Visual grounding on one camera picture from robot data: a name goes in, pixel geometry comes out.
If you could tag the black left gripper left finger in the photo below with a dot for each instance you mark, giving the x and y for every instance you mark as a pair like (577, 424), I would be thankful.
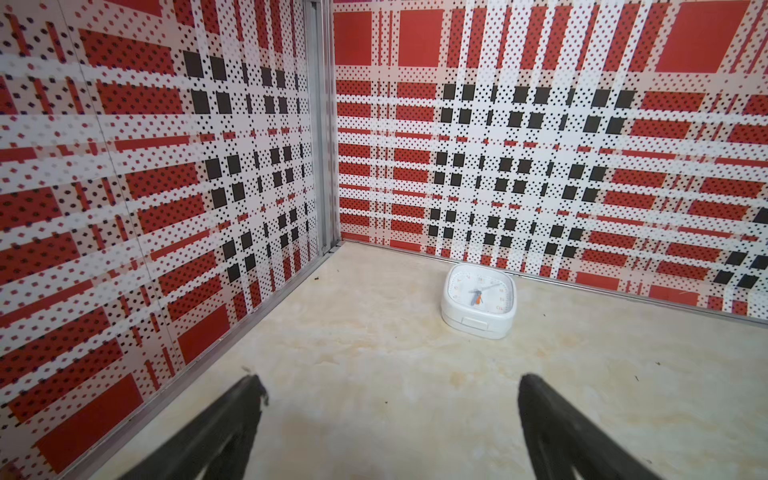
(216, 444)

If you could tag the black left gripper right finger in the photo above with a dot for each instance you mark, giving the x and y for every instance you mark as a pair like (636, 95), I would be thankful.
(562, 443)

